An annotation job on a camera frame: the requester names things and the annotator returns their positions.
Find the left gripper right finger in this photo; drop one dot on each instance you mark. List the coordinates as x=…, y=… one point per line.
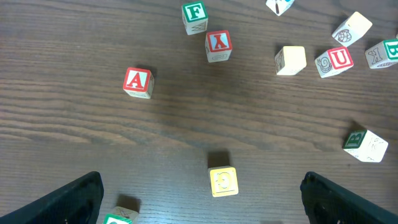
x=327, y=202

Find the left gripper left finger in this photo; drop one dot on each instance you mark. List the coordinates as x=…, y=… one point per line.
x=77, y=202

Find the green J block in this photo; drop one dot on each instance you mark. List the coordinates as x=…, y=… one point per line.
x=121, y=215

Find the plain K block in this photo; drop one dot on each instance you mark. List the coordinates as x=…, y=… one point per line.
x=365, y=146

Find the yellow block near left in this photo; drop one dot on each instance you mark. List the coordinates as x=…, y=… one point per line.
x=223, y=181

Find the yellow block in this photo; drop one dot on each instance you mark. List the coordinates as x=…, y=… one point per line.
x=290, y=60
x=223, y=181
x=352, y=29

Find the red A block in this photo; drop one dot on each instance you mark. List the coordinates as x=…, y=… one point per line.
x=139, y=83

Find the red U block upper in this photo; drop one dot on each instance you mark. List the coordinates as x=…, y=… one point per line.
x=333, y=62

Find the yellow block centre left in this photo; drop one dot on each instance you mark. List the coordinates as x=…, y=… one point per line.
x=290, y=60

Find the green B block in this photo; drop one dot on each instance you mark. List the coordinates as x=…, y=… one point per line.
x=382, y=55

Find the yellow block top centre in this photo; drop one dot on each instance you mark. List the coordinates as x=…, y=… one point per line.
x=352, y=29

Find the blue X block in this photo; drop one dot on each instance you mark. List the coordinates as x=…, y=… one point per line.
x=279, y=6

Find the green F block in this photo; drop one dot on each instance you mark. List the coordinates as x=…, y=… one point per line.
x=195, y=17

